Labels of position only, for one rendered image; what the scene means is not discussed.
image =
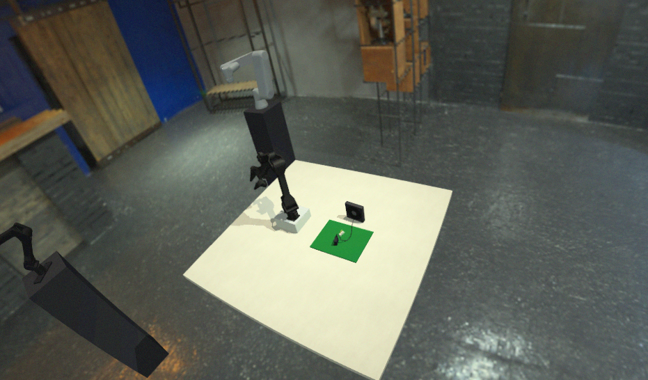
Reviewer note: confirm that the green circuit board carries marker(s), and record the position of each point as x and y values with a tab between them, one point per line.
351	249

